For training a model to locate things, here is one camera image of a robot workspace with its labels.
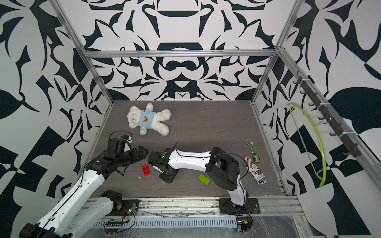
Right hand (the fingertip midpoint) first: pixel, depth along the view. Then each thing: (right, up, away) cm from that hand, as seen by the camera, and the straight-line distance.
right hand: (169, 174), depth 82 cm
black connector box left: (-26, -20, -10) cm, 34 cm away
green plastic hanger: (+63, +13, -25) cm, 69 cm away
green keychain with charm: (+51, +7, +7) cm, 52 cm away
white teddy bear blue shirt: (-16, +30, +17) cm, 38 cm away
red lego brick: (-13, +2, +3) cm, 14 cm away
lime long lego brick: (+19, -3, +1) cm, 20 cm away
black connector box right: (+38, -20, -11) cm, 44 cm away
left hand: (-15, +13, -1) cm, 20 cm away
